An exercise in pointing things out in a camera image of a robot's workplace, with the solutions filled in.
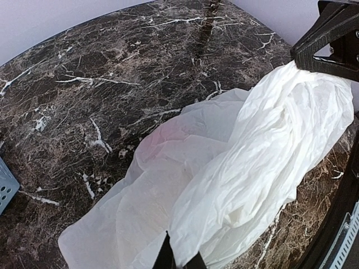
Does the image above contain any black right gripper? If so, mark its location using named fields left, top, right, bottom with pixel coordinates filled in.
left=291, top=0, right=359, bottom=81

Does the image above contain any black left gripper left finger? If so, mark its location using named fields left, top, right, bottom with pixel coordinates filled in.
left=153, top=232, right=177, bottom=269

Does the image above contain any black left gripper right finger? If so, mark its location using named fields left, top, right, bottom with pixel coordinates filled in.
left=183, top=252, right=207, bottom=269

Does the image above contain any white plastic bag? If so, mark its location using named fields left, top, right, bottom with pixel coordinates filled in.
left=58, top=63, right=354, bottom=268

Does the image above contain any light blue plastic basket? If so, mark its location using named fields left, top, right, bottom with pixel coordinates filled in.
left=0, top=158, right=20, bottom=214

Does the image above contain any grey slotted cable duct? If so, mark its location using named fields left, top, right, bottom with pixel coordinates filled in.
left=320, top=202, right=358, bottom=269

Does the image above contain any black front rail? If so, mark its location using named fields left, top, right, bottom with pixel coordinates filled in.
left=296, top=115, right=358, bottom=268

